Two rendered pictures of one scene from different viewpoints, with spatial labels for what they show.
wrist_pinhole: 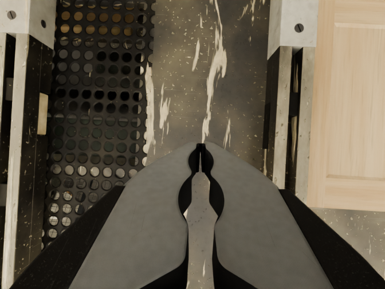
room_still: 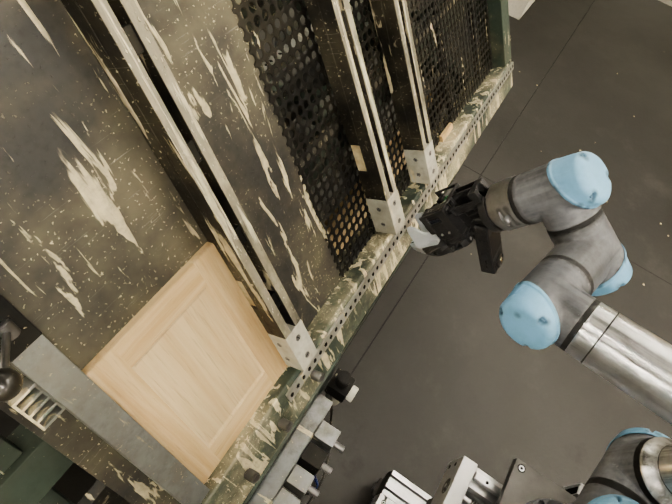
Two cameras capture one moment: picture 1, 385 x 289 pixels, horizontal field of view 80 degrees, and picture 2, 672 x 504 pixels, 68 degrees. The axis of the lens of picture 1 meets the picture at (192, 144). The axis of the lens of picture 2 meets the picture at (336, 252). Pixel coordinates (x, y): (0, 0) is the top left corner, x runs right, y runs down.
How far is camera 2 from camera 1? 90 cm
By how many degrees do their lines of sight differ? 55
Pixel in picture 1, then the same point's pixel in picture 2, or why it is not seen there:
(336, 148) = (213, 310)
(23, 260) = (339, 60)
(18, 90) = (380, 169)
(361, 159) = (192, 323)
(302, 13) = (300, 345)
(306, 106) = (271, 307)
